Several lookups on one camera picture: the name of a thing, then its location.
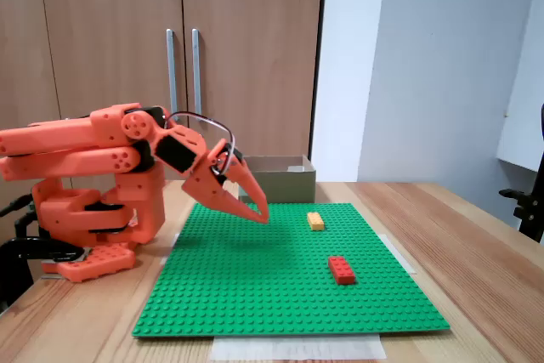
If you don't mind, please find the yellow lego block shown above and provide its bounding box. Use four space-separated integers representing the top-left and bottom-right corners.
306 211 327 232

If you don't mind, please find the open cardboard box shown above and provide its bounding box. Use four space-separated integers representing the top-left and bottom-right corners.
237 154 318 205

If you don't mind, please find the green lego baseplate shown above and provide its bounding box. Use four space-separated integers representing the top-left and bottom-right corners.
131 201 451 338

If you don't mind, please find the red lego block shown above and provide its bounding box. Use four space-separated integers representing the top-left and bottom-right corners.
327 255 358 286

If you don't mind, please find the narrow translucent tape strip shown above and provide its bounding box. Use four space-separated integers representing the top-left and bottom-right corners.
382 233 417 275
159 233 182 267

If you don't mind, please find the wide translucent tape strip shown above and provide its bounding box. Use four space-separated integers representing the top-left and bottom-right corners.
210 334 388 362

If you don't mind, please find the wooden cabinet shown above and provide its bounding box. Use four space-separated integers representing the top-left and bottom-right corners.
0 0 328 211

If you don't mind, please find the black table clamp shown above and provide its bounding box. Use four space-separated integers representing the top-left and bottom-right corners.
0 209 86 313

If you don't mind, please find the white panel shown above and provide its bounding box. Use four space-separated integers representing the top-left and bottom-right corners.
496 0 544 173

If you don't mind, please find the black power cable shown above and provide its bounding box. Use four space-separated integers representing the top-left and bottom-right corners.
0 194 34 218

